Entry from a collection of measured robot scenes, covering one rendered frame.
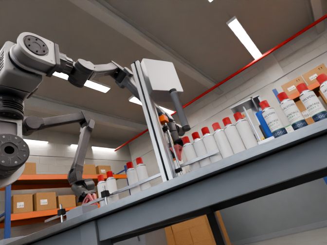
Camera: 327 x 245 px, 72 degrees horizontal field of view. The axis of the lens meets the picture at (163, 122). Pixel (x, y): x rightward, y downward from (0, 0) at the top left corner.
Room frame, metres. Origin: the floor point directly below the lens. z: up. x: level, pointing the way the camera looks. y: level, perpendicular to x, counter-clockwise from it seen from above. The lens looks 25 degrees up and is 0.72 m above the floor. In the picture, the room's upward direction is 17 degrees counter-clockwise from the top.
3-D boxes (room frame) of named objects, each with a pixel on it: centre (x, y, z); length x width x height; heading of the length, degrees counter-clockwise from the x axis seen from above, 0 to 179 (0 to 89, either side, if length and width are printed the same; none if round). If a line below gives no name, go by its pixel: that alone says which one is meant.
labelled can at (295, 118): (0.86, -0.49, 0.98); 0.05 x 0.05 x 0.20
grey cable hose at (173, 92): (0.91, -0.09, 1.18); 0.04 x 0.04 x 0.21
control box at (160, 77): (0.94, -0.04, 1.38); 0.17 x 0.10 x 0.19; 124
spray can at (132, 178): (1.14, 0.23, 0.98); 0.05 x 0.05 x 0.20
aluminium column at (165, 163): (0.91, 0.04, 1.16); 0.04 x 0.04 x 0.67; 69
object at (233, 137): (0.94, -0.27, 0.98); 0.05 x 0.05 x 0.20
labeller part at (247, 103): (1.00, -0.40, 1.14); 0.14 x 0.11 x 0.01; 69
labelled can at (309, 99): (0.83, -0.56, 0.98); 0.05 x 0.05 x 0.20
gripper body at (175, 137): (1.10, -0.03, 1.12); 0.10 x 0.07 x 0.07; 68
